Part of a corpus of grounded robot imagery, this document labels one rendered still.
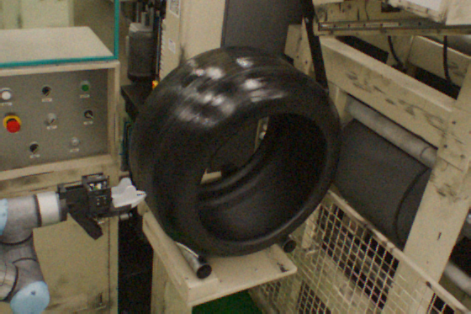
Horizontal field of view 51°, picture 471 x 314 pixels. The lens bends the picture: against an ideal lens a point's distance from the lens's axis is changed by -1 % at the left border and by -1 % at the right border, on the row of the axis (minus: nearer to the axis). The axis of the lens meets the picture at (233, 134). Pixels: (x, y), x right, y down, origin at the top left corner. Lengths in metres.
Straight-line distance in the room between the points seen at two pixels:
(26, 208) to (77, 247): 0.84
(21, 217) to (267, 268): 0.75
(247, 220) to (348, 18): 0.66
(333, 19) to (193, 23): 0.40
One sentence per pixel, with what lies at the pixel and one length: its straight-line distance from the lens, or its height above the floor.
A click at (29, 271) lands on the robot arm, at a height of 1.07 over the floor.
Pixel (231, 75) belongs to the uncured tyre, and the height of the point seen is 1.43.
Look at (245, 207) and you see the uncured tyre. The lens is 1.59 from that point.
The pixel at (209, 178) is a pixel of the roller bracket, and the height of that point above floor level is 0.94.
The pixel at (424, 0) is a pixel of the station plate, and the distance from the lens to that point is 1.08.
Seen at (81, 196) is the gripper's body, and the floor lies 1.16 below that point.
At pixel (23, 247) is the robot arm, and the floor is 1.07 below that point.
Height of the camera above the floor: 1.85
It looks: 28 degrees down
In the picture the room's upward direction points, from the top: 8 degrees clockwise
